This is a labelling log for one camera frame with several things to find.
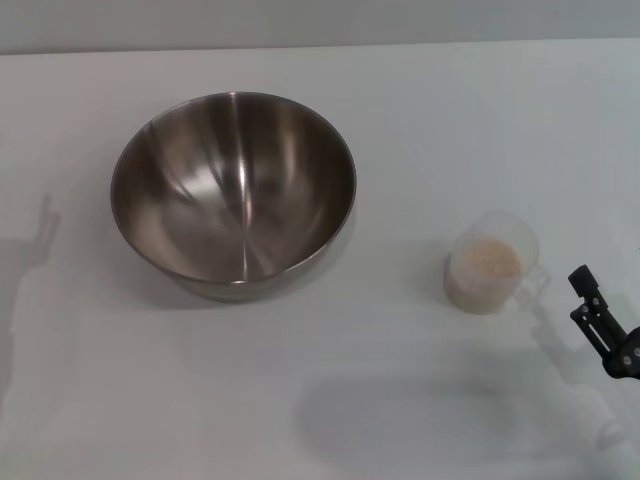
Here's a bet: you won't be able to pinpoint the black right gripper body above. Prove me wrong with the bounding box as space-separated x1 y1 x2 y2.
603 326 640 382

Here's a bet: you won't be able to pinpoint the stainless steel mixing bowl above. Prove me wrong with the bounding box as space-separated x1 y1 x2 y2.
110 91 358 303

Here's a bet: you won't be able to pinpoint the white rice grains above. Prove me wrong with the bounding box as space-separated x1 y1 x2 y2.
447 238 524 314

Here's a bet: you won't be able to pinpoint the clear plastic measuring cup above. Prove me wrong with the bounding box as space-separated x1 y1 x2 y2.
444 209 552 315

